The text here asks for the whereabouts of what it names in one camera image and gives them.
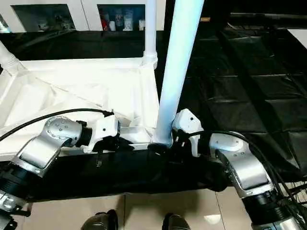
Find black left wrist camera cable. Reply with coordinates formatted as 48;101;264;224
0;108;116;142

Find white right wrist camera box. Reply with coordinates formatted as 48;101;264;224
171;108;203;159

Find white cabinet with glass doors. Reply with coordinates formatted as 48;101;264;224
0;0;166;33

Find white flat panel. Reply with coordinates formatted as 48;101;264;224
287;28;307;50

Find black folding stand frame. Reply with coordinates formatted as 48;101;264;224
287;180;307;194

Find white plastic table top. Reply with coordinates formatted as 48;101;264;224
0;57;167;161

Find black metal bar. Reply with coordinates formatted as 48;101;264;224
229;11;307;21

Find black work mat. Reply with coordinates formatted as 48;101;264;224
0;14;307;202

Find white plastic table leg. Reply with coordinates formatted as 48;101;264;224
0;40;24;73
151;0;206;147
142;0;159;69

